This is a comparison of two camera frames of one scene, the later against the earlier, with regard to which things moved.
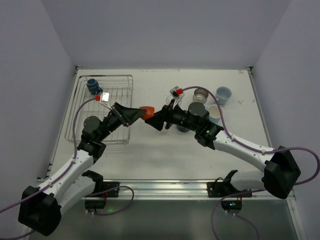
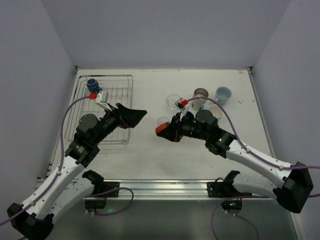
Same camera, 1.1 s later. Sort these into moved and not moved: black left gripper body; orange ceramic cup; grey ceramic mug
Moved: orange ceramic cup
Not moved: black left gripper body; grey ceramic mug
